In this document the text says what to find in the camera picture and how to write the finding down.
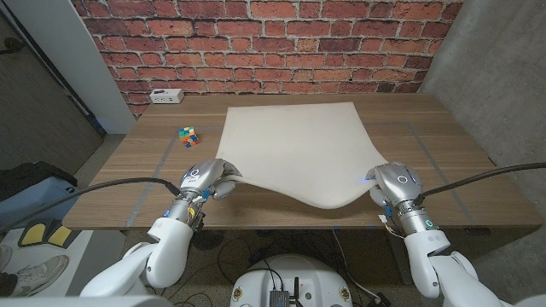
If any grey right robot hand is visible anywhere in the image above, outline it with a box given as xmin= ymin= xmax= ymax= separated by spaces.
xmin=364 ymin=160 xmax=424 ymax=210

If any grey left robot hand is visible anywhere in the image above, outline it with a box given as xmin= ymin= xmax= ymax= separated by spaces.
xmin=178 ymin=158 xmax=243 ymax=201

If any cream memory foam sheet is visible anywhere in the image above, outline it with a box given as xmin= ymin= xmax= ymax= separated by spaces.
xmin=215 ymin=101 xmax=389 ymax=210

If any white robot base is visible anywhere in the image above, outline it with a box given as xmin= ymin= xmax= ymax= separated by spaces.
xmin=229 ymin=254 xmax=354 ymax=307

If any multicolour puzzle cube toy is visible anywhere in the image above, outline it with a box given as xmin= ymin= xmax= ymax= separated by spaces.
xmin=177 ymin=125 xmax=201 ymax=149

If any black round floor fan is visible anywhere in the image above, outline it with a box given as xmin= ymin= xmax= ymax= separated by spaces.
xmin=191 ymin=229 xmax=226 ymax=252

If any white power strip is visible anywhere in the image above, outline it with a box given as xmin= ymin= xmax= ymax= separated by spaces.
xmin=148 ymin=88 xmax=185 ymax=105

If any white floor mat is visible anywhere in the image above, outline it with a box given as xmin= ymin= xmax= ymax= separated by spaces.
xmin=0 ymin=228 xmax=95 ymax=298

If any grey electronics box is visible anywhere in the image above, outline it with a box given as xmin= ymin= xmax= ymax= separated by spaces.
xmin=268 ymin=289 xmax=292 ymax=307

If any red brick printed backdrop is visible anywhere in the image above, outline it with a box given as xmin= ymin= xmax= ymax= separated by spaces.
xmin=70 ymin=0 xmax=464 ymax=119

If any white robot torso edge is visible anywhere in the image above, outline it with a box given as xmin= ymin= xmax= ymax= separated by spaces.
xmin=0 ymin=294 xmax=174 ymax=307

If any black cloth bag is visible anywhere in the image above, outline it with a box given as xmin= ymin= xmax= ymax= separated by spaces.
xmin=0 ymin=160 xmax=78 ymax=201

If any yellow and black foot pedal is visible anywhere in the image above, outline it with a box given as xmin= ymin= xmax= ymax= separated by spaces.
xmin=17 ymin=217 xmax=73 ymax=248

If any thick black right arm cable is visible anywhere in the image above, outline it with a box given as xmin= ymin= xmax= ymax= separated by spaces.
xmin=413 ymin=161 xmax=546 ymax=206

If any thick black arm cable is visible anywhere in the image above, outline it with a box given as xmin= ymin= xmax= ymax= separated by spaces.
xmin=0 ymin=177 xmax=183 ymax=234
xmin=413 ymin=161 xmax=546 ymax=206

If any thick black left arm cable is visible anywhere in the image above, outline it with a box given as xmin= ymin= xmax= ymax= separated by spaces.
xmin=0 ymin=177 xmax=183 ymax=234

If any white floor cable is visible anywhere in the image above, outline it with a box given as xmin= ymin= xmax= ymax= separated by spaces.
xmin=331 ymin=229 xmax=380 ymax=302

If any white door frame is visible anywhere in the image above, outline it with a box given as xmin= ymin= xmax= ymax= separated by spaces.
xmin=3 ymin=0 xmax=137 ymax=136

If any black door handle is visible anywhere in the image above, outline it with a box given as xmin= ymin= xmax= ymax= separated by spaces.
xmin=0 ymin=37 xmax=26 ymax=55

